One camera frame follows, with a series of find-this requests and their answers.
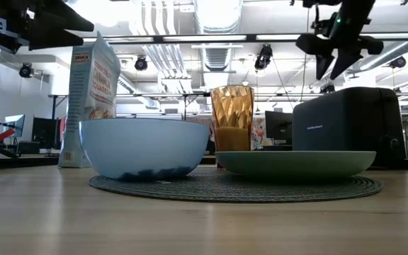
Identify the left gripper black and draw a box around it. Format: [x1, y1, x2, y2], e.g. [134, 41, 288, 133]
[0, 0, 95, 55]

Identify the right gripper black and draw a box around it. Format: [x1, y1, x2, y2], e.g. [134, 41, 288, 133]
[295, 0, 385, 81]

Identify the blue cinnamon cereal box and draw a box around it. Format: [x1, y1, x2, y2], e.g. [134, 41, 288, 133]
[57, 31, 122, 169]

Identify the black ceiling spotlight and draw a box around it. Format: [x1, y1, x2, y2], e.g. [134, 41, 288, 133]
[254, 44, 274, 71]
[18, 62, 35, 79]
[134, 56, 149, 72]
[389, 55, 407, 69]

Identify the black two-slot toaster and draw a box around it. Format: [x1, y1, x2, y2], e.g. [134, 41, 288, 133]
[291, 86, 407, 169]

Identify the black computer monitor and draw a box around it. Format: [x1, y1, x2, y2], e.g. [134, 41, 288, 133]
[264, 110, 293, 145]
[32, 116, 62, 149]

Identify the light grey monitor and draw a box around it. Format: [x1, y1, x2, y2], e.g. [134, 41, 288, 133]
[4, 113, 26, 138]

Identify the floral patterned cloth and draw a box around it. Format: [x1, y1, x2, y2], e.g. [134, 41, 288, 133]
[251, 116, 266, 149]

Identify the pale green plate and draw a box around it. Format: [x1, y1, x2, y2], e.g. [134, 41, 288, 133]
[214, 150, 378, 178]

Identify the amber faceted tumbler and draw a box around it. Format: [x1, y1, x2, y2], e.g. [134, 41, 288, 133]
[210, 84, 256, 169]

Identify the orange juice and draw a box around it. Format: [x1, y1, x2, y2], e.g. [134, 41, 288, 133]
[215, 127, 251, 152]

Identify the blue plastic bowl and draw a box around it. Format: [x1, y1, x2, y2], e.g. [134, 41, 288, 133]
[79, 118, 210, 181]

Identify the grey round woven placemat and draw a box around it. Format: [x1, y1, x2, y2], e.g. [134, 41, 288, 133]
[89, 166, 385, 203]

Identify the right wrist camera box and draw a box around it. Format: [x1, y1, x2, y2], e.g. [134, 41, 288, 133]
[310, 10, 341, 38]

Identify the silver ventilation duct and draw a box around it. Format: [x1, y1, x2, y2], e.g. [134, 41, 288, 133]
[193, 0, 244, 72]

